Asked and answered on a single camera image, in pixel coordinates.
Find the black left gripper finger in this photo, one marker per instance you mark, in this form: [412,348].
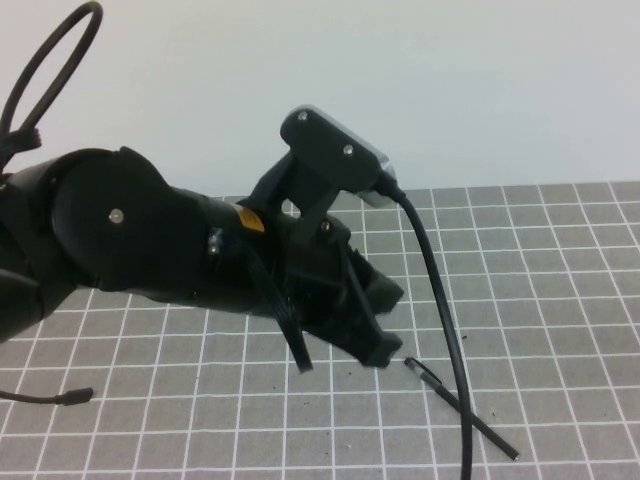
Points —
[382,290]
[382,352]

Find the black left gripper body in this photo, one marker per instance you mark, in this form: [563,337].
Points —
[315,280]

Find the black pen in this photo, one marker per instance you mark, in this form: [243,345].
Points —
[495,439]

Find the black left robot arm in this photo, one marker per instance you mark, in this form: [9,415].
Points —
[100,215]

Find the grey grid mat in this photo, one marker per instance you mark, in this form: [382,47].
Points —
[550,300]

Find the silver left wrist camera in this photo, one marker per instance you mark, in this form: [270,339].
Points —
[375,199]

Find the black left camera mount bracket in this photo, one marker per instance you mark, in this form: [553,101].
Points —
[330,150]

